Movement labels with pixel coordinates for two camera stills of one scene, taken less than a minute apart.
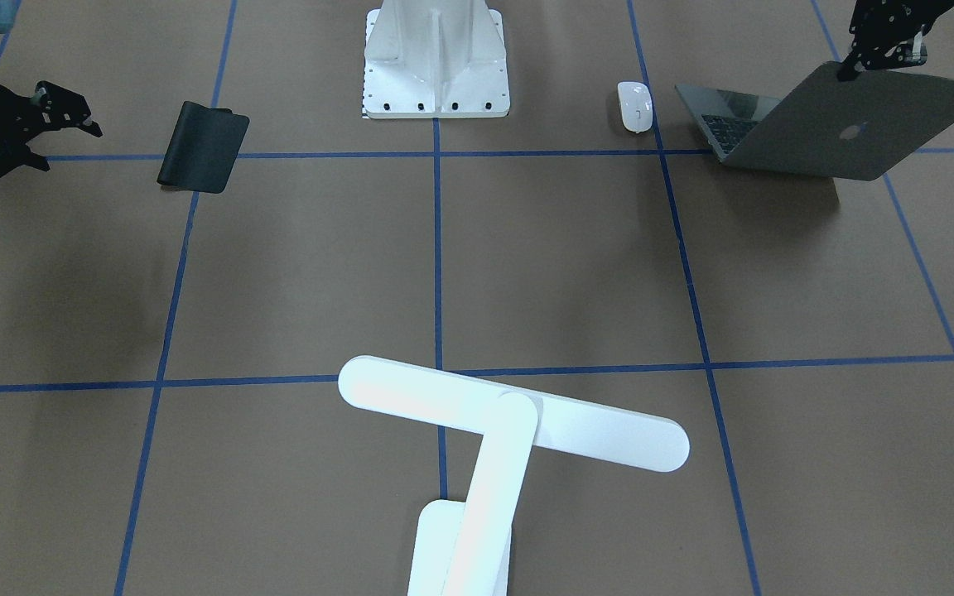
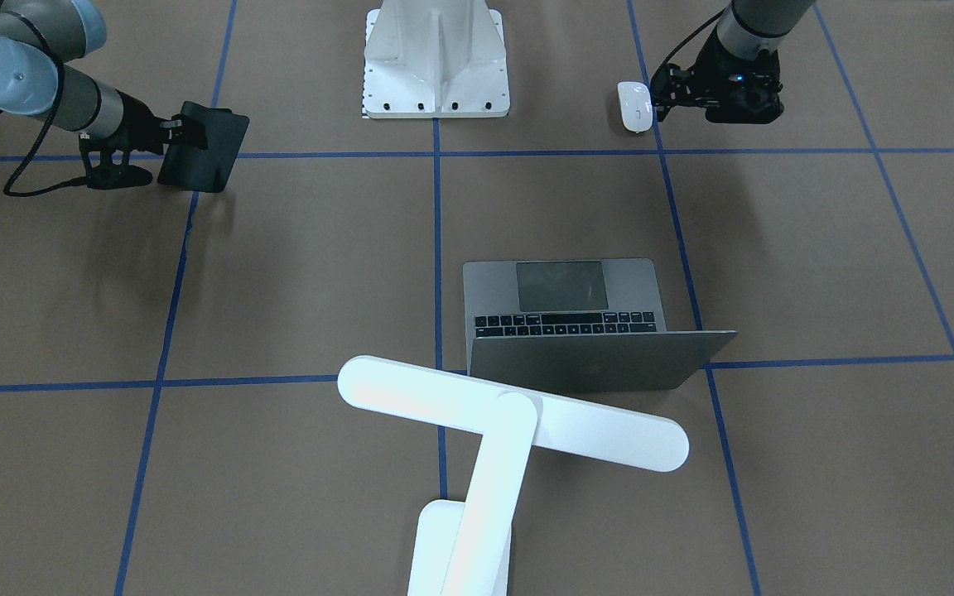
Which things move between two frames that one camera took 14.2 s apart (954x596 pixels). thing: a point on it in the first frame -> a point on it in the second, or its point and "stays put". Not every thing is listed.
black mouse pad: x=203 y=153 stays put
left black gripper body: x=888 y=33 -> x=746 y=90
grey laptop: x=860 y=129 -> x=576 y=324
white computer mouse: x=636 y=105 stays put
